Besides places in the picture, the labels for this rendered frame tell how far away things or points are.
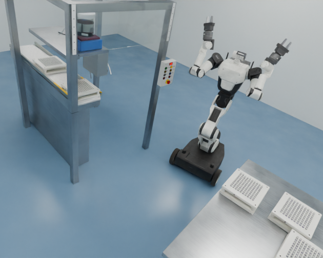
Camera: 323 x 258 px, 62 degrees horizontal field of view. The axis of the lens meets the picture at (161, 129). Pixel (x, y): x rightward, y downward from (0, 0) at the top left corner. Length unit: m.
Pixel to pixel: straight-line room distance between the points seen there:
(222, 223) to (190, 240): 0.24
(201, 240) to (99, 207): 1.33
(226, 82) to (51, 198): 2.01
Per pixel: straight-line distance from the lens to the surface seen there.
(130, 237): 2.54
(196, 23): 5.69
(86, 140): 2.90
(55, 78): 2.79
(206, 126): 2.82
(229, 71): 2.70
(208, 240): 1.63
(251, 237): 1.75
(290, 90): 5.14
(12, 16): 3.07
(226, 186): 1.84
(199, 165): 3.03
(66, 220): 2.64
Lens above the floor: 2.15
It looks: 35 degrees down
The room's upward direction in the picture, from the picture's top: 12 degrees clockwise
